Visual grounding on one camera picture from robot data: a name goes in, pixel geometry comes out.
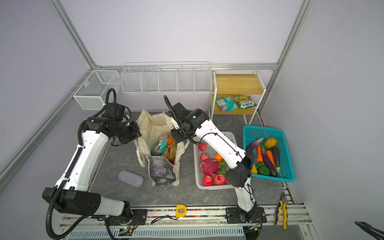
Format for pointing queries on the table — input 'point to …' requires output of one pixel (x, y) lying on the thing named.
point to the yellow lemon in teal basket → (271, 142)
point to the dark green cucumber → (276, 156)
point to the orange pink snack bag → (170, 151)
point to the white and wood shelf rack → (235, 94)
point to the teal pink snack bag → (160, 145)
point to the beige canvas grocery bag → (155, 137)
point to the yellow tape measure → (181, 210)
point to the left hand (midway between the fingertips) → (142, 135)
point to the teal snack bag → (226, 104)
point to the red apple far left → (202, 146)
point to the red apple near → (207, 180)
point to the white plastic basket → (211, 152)
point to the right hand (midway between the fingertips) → (178, 137)
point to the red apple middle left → (204, 156)
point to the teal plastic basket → (254, 139)
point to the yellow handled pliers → (282, 204)
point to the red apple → (219, 179)
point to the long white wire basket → (167, 77)
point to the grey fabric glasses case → (131, 179)
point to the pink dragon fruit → (209, 167)
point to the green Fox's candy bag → (244, 101)
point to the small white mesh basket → (94, 93)
